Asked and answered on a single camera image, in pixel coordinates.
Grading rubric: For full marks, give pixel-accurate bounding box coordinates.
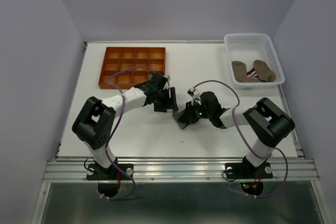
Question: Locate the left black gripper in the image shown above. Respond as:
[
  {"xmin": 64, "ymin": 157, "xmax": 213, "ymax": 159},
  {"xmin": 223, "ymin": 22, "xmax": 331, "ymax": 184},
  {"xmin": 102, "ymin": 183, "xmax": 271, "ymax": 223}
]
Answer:
[{"xmin": 153, "ymin": 87, "xmax": 179, "ymax": 113}]

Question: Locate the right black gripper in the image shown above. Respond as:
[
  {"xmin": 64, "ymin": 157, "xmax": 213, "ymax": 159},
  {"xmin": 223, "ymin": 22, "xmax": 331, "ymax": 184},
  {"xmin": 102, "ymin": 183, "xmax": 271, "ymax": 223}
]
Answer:
[{"xmin": 177, "ymin": 100, "xmax": 212, "ymax": 124}]

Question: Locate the grey sock pair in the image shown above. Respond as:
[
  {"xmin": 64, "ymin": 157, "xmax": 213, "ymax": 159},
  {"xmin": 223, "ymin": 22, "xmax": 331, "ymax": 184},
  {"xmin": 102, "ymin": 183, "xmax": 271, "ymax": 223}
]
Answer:
[{"xmin": 173, "ymin": 110, "xmax": 193, "ymax": 130}]

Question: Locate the brown sock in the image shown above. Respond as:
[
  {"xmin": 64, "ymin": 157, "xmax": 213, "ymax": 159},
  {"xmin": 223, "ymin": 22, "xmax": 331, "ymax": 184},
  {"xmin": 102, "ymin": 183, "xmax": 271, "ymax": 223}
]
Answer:
[
  {"xmin": 232, "ymin": 61, "xmax": 259, "ymax": 83},
  {"xmin": 253, "ymin": 60, "xmax": 276, "ymax": 82}
]

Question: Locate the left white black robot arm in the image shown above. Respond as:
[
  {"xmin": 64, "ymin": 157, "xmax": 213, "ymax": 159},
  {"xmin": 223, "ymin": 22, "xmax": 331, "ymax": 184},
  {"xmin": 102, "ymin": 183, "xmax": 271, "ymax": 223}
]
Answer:
[{"xmin": 72, "ymin": 72, "xmax": 178, "ymax": 179}]

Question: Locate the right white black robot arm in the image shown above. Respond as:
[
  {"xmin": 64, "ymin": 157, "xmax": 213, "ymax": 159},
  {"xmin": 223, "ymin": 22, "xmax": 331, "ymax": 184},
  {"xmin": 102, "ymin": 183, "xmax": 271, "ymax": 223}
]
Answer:
[{"xmin": 173, "ymin": 91, "xmax": 295, "ymax": 181}]

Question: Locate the orange compartment tray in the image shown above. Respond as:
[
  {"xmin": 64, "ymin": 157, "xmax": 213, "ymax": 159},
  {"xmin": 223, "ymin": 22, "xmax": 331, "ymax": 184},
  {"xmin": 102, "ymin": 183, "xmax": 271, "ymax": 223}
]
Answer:
[{"xmin": 98, "ymin": 47, "xmax": 166, "ymax": 90}]

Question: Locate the red white striped sock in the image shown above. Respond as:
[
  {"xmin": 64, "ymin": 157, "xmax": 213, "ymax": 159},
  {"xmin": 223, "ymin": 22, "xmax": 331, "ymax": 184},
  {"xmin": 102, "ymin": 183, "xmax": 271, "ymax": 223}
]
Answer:
[{"xmin": 247, "ymin": 68, "xmax": 259, "ymax": 80}]

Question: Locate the white plastic basket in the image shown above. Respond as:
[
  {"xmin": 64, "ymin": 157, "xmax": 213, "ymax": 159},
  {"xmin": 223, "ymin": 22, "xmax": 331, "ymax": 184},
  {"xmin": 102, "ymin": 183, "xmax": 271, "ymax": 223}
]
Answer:
[{"xmin": 224, "ymin": 33, "xmax": 285, "ymax": 89}]

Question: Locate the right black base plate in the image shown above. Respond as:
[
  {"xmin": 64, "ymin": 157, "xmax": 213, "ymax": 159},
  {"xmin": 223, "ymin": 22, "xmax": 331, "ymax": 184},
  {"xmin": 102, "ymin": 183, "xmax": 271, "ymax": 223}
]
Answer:
[{"xmin": 225, "ymin": 162, "xmax": 273, "ymax": 180}]

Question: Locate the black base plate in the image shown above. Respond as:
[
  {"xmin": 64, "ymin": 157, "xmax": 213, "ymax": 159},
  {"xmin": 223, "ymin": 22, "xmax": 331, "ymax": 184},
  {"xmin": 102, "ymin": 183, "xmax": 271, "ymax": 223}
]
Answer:
[
  {"xmin": 225, "ymin": 162, "xmax": 273, "ymax": 180},
  {"xmin": 86, "ymin": 163, "xmax": 134, "ymax": 181}
]

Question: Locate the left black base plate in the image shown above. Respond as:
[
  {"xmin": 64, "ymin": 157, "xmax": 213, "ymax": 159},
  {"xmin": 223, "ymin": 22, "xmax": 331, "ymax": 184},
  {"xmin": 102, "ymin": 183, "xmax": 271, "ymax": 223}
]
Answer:
[{"xmin": 86, "ymin": 163, "xmax": 134, "ymax": 181}]

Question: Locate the aluminium rail frame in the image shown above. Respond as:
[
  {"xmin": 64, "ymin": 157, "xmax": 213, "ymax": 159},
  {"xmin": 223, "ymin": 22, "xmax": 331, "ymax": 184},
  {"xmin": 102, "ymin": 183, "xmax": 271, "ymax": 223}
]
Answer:
[{"xmin": 32, "ymin": 42, "xmax": 334, "ymax": 223}]

